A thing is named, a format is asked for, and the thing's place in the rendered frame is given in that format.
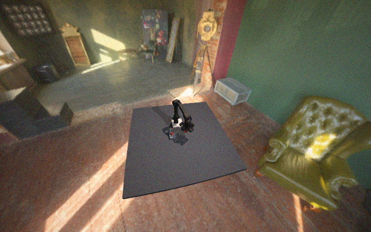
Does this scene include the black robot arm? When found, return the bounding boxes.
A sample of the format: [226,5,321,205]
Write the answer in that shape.
[172,99,194,131]

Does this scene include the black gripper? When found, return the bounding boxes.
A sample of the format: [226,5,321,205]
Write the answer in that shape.
[179,122,194,132]

